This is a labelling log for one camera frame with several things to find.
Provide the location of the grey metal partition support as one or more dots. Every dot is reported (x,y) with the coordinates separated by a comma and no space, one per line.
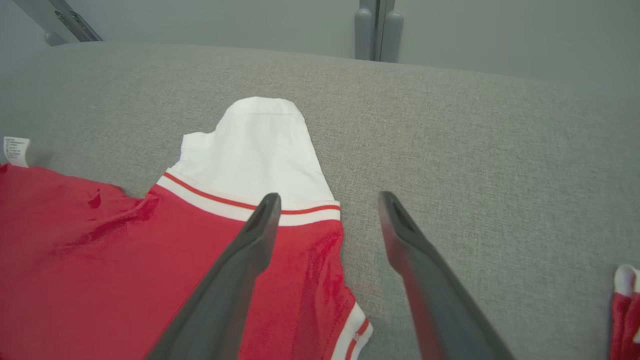
(75,25)

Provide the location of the grey partition frame post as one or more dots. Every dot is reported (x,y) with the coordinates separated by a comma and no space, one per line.
(364,35)
(392,35)

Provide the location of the grey fabric sofa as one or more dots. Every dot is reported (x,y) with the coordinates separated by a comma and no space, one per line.
(475,150)

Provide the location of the red shirt with white sleeves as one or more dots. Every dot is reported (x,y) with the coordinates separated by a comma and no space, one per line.
(100,270)

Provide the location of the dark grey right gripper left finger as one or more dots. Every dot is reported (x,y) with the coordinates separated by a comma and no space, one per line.
(225,290)

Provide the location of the red shorts with white trim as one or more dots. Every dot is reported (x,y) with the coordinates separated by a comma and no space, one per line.
(625,320)

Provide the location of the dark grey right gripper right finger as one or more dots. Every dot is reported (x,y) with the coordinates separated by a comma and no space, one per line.
(440,300)

